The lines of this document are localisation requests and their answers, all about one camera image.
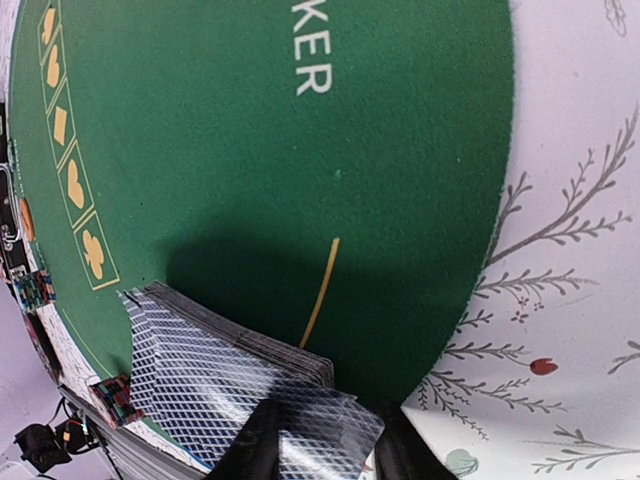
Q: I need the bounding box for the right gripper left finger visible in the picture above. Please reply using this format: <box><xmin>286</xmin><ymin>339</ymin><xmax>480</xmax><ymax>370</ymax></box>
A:
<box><xmin>209</xmin><ymin>399</ymin><xmax>280</xmax><ymax>480</ymax></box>

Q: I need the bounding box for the orange big blind button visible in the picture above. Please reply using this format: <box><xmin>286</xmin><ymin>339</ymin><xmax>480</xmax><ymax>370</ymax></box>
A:
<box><xmin>19</xmin><ymin>198</ymin><xmax>36</xmax><ymax>242</ymax></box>

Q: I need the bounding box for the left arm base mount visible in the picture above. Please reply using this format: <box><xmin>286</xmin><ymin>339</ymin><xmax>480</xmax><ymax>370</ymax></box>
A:
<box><xmin>14</xmin><ymin>419</ymin><xmax>90</xmax><ymax>474</ymax></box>

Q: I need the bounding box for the green round poker mat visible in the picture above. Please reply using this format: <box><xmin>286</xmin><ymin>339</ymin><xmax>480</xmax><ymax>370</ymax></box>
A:
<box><xmin>9</xmin><ymin>1</ymin><xmax>514</xmax><ymax>400</ymax></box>

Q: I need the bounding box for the red chip stack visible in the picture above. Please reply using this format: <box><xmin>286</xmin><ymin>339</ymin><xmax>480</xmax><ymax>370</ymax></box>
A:
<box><xmin>89</xmin><ymin>375</ymin><xmax>144</xmax><ymax>430</ymax></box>

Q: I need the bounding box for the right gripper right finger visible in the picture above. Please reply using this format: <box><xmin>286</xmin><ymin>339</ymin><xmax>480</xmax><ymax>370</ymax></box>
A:
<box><xmin>375</xmin><ymin>400</ymin><xmax>450</xmax><ymax>480</ymax></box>

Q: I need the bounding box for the green chip stack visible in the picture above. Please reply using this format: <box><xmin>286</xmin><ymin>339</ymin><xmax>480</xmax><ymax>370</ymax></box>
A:
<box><xmin>12</xmin><ymin>270</ymin><xmax>56</xmax><ymax>313</ymax></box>

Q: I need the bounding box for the grey playing card deck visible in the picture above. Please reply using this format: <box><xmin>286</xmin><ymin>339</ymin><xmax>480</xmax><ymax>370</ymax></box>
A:
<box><xmin>119</xmin><ymin>282</ymin><xmax>384</xmax><ymax>479</ymax></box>

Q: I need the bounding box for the black poker chip case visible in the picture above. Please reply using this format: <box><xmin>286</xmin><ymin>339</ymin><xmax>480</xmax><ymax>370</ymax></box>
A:
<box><xmin>1</xmin><ymin>102</ymin><xmax>29</xmax><ymax>274</ymax></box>

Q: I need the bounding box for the red floral plate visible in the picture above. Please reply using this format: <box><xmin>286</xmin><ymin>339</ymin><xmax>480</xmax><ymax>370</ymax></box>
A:
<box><xmin>23</xmin><ymin>313</ymin><xmax>62</xmax><ymax>386</ymax></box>

